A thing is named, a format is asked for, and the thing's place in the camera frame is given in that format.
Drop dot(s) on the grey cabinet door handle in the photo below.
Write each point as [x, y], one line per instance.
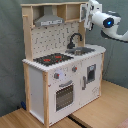
[84, 83]

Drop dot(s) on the red right stove knob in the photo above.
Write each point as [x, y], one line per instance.
[74, 69]

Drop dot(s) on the grey ice dispenser panel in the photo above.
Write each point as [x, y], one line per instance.
[91, 73]

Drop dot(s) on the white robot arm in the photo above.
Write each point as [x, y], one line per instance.
[109, 21]

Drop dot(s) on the small metal pot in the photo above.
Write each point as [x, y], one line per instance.
[79, 52]

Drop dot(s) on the grey toy sink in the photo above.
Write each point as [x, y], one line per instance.
[85, 49]

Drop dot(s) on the red stove knob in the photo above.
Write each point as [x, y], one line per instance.
[74, 69]
[56, 75]

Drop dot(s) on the toy oven door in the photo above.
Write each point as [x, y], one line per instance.
[65, 95]

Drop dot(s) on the black toy stovetop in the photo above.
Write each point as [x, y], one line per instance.
[52, 59]

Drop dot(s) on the white microwave door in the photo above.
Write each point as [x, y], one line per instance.
[83, 12]

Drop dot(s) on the wooden toy kitchen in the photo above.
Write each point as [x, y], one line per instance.
[40, 84]

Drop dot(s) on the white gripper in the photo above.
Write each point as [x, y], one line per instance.
[92, 6]

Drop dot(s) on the grey range hood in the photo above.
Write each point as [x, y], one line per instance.
[48, 18]

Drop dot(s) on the red left stove knob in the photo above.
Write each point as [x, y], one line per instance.
[56, 75]

